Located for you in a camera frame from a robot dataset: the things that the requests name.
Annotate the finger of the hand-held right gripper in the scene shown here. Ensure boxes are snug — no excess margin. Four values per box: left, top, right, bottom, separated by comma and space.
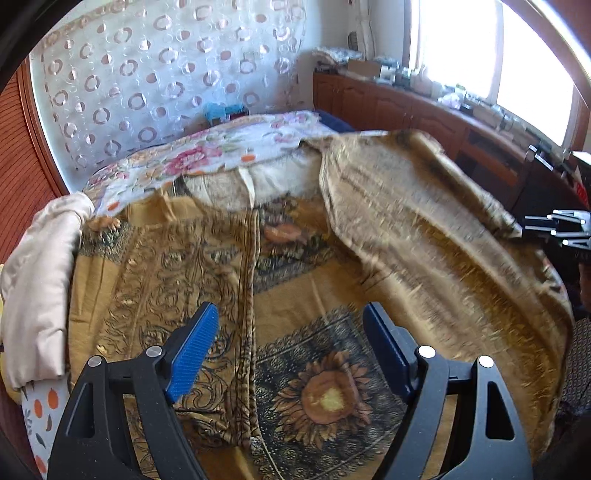
523, 210, 591, 234
549, 236, 591, 265

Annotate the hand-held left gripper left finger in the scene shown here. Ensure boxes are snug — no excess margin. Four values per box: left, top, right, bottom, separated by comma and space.
46, 302, 220, 480

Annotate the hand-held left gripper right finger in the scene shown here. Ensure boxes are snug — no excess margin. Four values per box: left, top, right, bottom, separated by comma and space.
362, 302, 536, 480

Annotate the golden patterned garment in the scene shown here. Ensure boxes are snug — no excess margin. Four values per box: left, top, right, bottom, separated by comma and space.
67, 129, 575, 480

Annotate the orange print bed sheet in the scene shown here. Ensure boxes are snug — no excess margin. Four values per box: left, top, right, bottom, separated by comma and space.
18, 378, 70, 476

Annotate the row of bottles and jars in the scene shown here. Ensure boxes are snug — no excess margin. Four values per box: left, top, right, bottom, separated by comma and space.
383, 60, 555, 144

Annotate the beige quilted pillow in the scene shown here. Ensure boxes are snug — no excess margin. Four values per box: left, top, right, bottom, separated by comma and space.
0, 193, 95, 389

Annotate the wooden cabinet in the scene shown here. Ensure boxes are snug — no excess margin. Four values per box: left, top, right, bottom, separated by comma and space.
313, 71, 591, 222

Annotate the window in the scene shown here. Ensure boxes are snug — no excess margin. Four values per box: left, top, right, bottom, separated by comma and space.
406, 0, 578, 148

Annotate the floral blanket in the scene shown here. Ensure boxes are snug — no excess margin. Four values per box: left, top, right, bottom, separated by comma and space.
83, 110, 352, 217

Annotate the navy blue blanket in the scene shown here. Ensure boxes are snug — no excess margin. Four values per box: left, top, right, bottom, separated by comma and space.
318, 111, 352, 134

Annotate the blue box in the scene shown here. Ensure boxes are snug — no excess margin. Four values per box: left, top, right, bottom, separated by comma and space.
204, 102, 247, 126

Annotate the wooden headboard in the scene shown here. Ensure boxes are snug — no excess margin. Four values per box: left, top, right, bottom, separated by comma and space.
0, 69, 70, 264

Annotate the cardboard box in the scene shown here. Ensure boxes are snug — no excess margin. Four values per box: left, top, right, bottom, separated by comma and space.
346, 59, 384, 79

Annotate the white circle pattern curtain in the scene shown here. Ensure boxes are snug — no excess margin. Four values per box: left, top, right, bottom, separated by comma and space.
30, 0, 308, 195

